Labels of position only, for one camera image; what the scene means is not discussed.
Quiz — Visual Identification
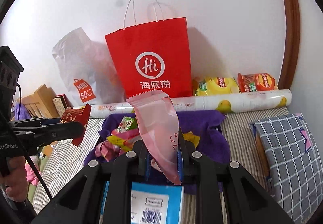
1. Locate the pink peach snack packet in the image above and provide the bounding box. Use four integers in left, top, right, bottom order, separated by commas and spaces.
126, 90, 181, 185

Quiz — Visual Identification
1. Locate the red paper shopping bag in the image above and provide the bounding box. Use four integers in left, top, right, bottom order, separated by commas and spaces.
105, 17, 193, 98

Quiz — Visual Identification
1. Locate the white Miniso plastic bag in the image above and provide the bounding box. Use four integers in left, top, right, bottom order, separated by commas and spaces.
52, 28, 124, 106

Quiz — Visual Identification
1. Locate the red snack packet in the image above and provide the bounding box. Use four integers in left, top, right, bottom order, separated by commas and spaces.
60, 104, 91, 147

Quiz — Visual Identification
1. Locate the brown wooden door frame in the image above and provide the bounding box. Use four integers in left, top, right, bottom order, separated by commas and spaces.
278, 0, 301, 89

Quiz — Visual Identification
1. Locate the pink yellow snack bag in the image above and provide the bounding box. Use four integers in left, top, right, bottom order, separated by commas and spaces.
106, 128, 142, 152

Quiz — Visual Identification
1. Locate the rolled lemon-print paper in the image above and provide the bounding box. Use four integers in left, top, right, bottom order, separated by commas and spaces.
90, 89, 292, 118

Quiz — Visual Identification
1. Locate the wooden chair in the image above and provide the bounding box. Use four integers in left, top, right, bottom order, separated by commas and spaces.
21, 84, 71, 118

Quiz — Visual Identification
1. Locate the black cable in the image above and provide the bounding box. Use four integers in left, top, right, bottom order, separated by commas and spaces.
0, 82, 54, 202

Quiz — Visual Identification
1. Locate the white pink floral candy packet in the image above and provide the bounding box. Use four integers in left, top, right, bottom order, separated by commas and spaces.
111, 116, 138, 135

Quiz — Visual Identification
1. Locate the orange chips bag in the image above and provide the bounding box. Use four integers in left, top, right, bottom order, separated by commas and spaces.
237, 73, 278, 93

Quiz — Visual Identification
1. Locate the yellow chips bag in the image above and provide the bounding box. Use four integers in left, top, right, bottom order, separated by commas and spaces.
194, 77, 240, 96

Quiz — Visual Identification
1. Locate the person's left hand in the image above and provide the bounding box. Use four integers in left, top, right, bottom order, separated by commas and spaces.
1, 157, 28, 202

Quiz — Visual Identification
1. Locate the blue tissue pack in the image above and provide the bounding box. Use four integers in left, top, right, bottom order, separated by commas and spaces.
99, 180, 185, 224

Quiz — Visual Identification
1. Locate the dark pink snack packet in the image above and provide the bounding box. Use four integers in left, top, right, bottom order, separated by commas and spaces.
95, 141, 125, 162

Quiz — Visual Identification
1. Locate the small yellow snack packet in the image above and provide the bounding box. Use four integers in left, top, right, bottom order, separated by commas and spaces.
183, 131, 200, 148

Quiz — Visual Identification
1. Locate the purple towel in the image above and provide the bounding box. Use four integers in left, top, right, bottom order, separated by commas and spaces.
83, 109, 231, 196

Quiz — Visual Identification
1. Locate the striped grey mattress cover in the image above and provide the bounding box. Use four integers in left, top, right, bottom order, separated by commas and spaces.
32, 106, 291, 224

